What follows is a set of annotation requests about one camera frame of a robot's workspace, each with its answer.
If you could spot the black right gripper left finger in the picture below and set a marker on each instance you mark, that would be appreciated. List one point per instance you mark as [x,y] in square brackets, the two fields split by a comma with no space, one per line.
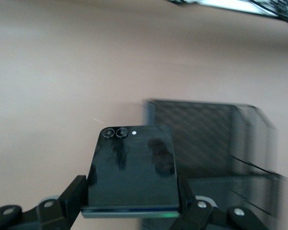
[69,201]

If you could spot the black glossy flip phone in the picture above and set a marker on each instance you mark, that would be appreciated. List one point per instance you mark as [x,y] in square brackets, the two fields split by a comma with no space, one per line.
[134,179]

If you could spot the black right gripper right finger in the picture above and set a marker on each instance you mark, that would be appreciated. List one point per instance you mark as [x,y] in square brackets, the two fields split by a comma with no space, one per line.
[201,215]

